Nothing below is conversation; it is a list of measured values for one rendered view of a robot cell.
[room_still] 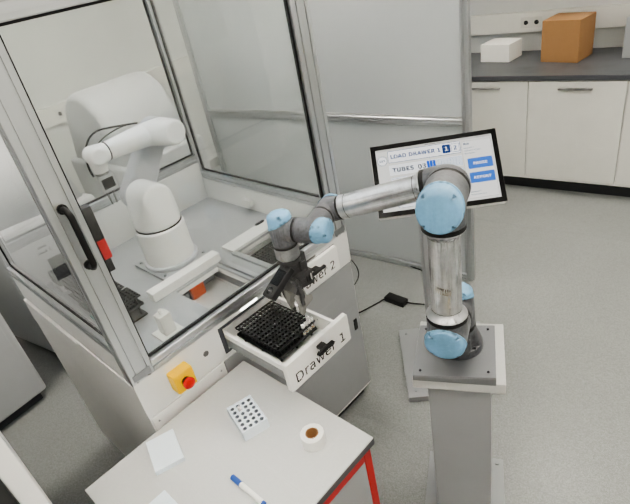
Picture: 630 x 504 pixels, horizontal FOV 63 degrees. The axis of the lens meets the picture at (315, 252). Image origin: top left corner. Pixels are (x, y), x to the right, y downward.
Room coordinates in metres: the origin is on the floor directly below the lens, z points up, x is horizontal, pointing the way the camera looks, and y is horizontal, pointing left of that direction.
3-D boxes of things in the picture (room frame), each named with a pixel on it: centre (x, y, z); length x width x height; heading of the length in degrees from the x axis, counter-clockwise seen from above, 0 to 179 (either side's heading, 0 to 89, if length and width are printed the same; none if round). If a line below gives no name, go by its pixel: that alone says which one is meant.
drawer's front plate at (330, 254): (1.69, 0.02, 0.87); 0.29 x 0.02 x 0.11; 131
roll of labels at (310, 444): (1.00, 0.11, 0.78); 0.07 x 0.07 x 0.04
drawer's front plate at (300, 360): (1.25, 0.05, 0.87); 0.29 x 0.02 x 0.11; 131
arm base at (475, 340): (1.24, -0.40, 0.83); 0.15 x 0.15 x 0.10
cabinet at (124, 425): (1.87, 0.54, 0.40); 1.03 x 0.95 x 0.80; 131
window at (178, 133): (1.53, 0.25, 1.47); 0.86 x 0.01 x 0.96; 131
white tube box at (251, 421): (1.12, 0.31, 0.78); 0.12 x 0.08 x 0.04; 26
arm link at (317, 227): (1.33, -0.01, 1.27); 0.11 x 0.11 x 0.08; 62
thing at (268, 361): (1.40, 0.19, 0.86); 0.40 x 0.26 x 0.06; 41
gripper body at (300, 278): (1.36, 0.08, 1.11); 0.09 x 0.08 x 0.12; 131
